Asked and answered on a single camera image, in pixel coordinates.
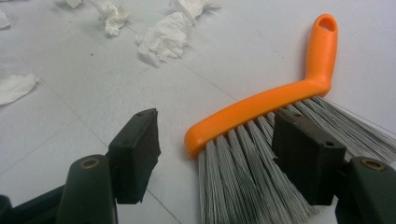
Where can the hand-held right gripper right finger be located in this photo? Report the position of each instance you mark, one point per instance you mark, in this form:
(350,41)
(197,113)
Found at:
(306,155)

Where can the orange hand brush grey bristles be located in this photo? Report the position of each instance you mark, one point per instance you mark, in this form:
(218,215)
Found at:
(264,102)

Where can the crumpled white paper tissue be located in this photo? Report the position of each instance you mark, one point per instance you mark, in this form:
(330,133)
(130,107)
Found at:
(14,88)
(193,6)
(163,39)
(112,17)
(3,20)

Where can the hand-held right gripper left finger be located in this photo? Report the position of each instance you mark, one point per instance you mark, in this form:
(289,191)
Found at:
(135,155)

